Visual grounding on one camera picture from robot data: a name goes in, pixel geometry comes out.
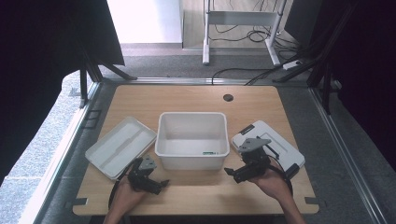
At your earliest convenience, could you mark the black floor cable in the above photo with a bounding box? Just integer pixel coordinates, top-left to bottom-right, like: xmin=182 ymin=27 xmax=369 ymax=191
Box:
xmin=211 ymin=67 xmax=283 ymax=86

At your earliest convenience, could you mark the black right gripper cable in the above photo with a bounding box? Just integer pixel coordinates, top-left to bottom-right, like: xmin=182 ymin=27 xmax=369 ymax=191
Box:
xmin=268 ymin=154 xmax=294 ymax=198

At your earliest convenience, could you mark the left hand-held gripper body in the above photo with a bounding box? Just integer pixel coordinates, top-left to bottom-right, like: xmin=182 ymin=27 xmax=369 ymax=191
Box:
xmin=126 ymin=155 xmax=159 ymax=192

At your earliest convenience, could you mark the person's right hand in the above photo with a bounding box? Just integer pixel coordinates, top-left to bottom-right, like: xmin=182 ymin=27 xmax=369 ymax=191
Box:
xmin=247 ymin=167 xmax=293 ymax=203

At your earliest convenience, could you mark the white power strip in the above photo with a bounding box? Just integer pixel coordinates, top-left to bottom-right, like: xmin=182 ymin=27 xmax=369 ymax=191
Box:
xmin=281 ymin=59 xmax=303 ymax=71

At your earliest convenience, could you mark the white lid with black handle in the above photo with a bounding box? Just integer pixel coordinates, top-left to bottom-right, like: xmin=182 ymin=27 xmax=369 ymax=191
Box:
xmin=230 ymin=119 xmax=306 ymax=188

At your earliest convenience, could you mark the black curtain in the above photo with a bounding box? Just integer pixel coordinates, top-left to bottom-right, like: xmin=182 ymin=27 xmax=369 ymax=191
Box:
xmin=0 ymin=0 xmax=126 ymax=185
xmin=284 ymin=0 xmax=396 ymax=173

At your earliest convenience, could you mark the white box lid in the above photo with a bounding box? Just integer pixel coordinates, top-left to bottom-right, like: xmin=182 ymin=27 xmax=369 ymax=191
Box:
xmin=84 ymin=116 xmax=158 ymax=182

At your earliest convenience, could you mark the tangle of black cables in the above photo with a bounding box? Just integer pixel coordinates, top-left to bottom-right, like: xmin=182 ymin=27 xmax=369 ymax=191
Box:
xmin=208 ymin=21 xmax=302 ymax=54

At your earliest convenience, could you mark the white metal desk frame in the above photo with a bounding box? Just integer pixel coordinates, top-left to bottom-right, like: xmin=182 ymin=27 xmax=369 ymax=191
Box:
xmin=202 ymin=0 xmax=284 ymax=67

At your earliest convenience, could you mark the white plastic storage box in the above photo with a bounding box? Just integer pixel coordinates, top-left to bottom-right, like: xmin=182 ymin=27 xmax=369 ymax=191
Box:
xmin=154 ymin=111 xmax=231 ymax=172

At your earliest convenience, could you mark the black metal stand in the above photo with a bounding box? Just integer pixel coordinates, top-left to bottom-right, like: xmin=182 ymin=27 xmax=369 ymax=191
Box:
xmin=273 ymin=3 xmax=358 ymax=116
xmin=78 ymin=46 xmax=138 ymax=109

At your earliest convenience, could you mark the person's left hand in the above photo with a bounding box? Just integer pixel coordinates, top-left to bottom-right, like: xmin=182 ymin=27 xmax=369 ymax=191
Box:
xmin=112 ymin=177 xmax=148 ymax=214

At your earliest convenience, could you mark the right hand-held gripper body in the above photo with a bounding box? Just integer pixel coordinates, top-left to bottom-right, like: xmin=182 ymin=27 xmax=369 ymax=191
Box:
xmin=237 ymin=137 xmax=273 ymax=183

